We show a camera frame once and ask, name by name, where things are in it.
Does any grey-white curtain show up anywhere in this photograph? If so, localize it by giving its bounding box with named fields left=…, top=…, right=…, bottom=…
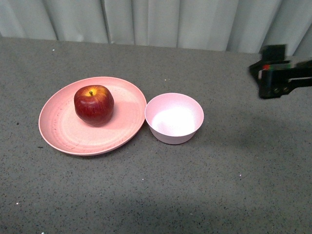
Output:
left=0, top=0, right=312, bottom=57

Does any red apple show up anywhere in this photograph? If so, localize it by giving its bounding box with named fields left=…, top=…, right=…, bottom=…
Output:
left=74, top=85, right=115, bottom=126

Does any light pink bowl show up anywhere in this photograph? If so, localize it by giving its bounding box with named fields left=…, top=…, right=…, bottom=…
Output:
left=145, top=93, right=204, bottom=145

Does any pink round plate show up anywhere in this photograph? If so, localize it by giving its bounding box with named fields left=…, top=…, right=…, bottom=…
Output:
left=39, top=77, right=147, bottom=156

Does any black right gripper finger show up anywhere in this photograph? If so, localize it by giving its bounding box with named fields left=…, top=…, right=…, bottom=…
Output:
left=249, top=44, right=312, bottom=99

